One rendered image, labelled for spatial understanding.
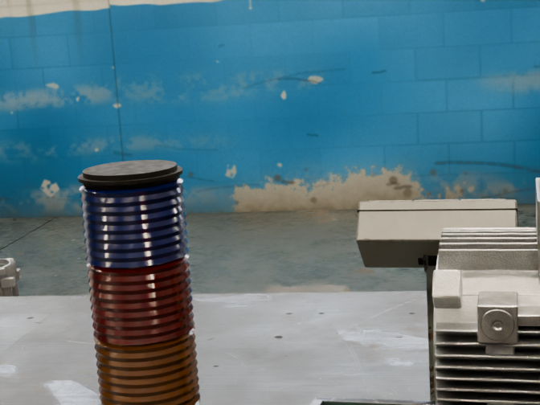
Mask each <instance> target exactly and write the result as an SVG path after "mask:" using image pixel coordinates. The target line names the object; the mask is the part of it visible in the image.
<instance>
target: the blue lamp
mask: <svg viewBox="0 0 540 405"><path fill-rule="evenodd" d="M182 182H183V178H181V177H179V176H178V179H177V180H175V181H173V182H169V183H166V184H163V185H159V186H150V187H144V188H137V189H127V190H95V189H90V188H87V187H85V186H84V184H82V185H81V186H80V187H79V190H80V192H81V195H80V199H81V201H82V203H81V206H80V207H81V208H82V210H83V212H82V218H83V219H84V221H83V223H82V224H83V226H84V236H85V240H84V243H85V245H86V248H85V252H86V254H87V257H86V261H87V262H88V263H89V264H91V265H93V266H96V267H98V268H107V269H135V268H149V267H154V266H158V265H163V264H168V263H171V262H174V261H176V260H179V259H181V258H182V257H183V256H185V255H186V254H187V253H188V252H189V248H188V247H187V244H188V239H187V238H186V236H187V230H186V225H187V223H186V220H185V218H186V213H185V211H184V210H185V208H186V206H185V204H184V199H185V196H184V195H183V191H184V187H183V185H182Z"/></svg>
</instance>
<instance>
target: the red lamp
mask: <svg viewBox="0 0 540 405"><path fill-rule="evenodd" d="M189 256H190V255H189V253H187V254H186V255H185V256H183V257H182V258H181V259H179V260H176V261H174V262H171V263H168V264H163V265H158V266H154V267H149V268H135V269H107V268H98V267H96V266H93V265H91V264H89V263H88V262H87V263H86V265H87V267H88V272H87V274H88V276H89V279H88V284H89V285H90V288H89V292H90V294H91V296H90V301H91V303H92V305H91V310H92V319H93V323H92V327H93V329H94V331H93V336H94V337H95V338H96V339H98V340H100V341H102V342H104V343H107V344H110V345H115V346H147V345H152V344H158V343H162V342H167V341H171V340H174V339H176V338H180V337H181V336H183V335H185V334H186V333H188V332H189V331H190V330H192V329H193V327H194V320H193V318H194V313H193V312H192V310H193V308H194V306H193V305H192V303H191V302H192V300H193V297H192V296H191V292H192V288H191V286H190V283H191V279H190V269H189V267H190V262H189V260H188V258H189Z"/></svg>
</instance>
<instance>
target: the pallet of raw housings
mask: <svg viewBox="0 0 540 405"><path fill-rule="evenodd" d="M21 278H22V275H21V269H20V268H19V269H17V268H16V262H15V261H14V259H12V258H6V259H3V258H1V259H0V297H19V289H18V280H20V279H21Z"/></svg>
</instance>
